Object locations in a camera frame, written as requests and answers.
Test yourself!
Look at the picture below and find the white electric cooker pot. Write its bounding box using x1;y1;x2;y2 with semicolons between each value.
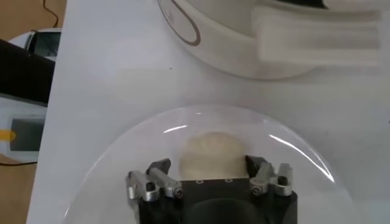
157;0;390;81

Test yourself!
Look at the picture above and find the thin black floor cable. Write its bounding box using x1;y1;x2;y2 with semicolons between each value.
41;0;59;29
0;160;38;167

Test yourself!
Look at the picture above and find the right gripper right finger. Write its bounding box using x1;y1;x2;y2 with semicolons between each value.
244;155;295;197

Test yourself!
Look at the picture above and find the black robot torso column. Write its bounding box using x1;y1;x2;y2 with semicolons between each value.
0;38;57;105

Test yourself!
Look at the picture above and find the white robot base with screen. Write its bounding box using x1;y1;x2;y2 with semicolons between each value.
0;28;62;163

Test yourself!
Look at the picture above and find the white steamed baozi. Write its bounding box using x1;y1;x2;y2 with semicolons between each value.
179;131;249;182

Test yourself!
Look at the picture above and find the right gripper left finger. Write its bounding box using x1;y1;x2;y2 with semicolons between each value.
126;157;185;211

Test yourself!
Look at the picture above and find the white round plate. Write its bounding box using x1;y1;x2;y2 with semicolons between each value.
60;105;364;224

